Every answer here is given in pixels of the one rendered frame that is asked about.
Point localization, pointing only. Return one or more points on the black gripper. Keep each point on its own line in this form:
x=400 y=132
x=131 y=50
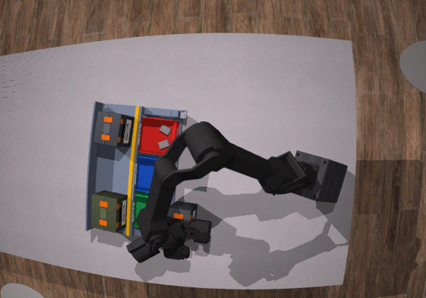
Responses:
x=199 y=229

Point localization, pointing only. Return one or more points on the blue open bin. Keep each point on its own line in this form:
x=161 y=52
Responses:
x=144 y=173

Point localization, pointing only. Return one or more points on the yellow flat bar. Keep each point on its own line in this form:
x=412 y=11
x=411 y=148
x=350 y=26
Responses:
x=133 y=147

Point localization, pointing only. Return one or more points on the grey metal bin shelf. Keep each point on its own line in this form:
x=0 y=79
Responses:
x=108 y=166

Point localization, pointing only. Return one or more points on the red open bin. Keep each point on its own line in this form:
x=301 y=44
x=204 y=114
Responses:
x=151 y=136

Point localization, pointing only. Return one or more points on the olive green case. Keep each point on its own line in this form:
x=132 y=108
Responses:
x=109 y=210

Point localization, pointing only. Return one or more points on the green bin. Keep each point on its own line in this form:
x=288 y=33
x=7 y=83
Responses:
x=140 y=203

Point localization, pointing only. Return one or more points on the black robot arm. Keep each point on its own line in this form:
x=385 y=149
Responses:
x=211 y=151

